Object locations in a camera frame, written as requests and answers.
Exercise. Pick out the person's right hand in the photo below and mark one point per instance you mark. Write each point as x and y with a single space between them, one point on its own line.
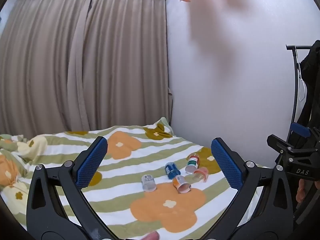
301 190

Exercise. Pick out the clear grey cup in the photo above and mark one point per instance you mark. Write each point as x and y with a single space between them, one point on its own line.
148 182

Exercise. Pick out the black hanging garment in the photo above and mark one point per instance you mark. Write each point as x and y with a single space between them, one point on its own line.
310 87

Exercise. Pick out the green and red label cup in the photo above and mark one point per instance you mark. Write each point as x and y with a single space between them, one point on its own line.
193 164

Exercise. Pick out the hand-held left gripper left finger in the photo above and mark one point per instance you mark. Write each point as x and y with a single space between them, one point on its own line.
90 166

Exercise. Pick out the floral striped blanket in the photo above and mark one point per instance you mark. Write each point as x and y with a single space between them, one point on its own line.
155 205

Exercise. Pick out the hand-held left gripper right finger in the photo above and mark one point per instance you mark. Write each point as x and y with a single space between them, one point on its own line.
227 166

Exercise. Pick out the black clothes rack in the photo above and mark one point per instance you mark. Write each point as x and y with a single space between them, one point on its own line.
295 80

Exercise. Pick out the blue cup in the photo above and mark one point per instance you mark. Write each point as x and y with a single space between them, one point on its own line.
172 170

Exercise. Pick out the beige curtain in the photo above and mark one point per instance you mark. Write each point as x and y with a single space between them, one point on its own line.
82 60

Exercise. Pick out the person's left hand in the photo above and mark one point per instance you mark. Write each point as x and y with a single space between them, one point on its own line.
152 236

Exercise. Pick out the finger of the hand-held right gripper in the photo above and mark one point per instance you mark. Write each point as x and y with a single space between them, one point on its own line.
300 129
277 142

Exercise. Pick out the orange cup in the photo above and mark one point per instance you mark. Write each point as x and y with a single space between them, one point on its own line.
181 183

